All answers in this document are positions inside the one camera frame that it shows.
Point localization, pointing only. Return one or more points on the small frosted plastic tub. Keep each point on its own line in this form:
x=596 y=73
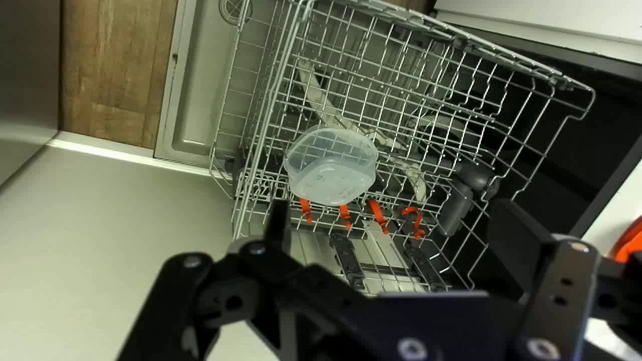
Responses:
x=331 y=168

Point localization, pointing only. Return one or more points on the dark dishwasher tub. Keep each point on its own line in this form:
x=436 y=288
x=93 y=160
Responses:
x=602 y=133

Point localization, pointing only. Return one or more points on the white dishwasher door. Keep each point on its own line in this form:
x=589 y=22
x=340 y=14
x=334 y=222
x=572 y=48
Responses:
x=202 y=81

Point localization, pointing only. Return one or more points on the stainless steel refrigerator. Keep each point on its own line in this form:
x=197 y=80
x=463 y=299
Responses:
x=26 y=67

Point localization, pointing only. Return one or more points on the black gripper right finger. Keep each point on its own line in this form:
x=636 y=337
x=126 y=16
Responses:
x=568 y=294

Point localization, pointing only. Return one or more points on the white baseboard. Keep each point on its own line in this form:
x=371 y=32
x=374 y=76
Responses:
x=121 y=150

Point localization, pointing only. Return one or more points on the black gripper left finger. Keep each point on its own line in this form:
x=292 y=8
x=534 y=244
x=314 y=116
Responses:
x=202 y=294

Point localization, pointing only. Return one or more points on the dark grey rack fixture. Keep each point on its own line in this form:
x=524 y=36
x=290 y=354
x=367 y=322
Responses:
x=463 y=193

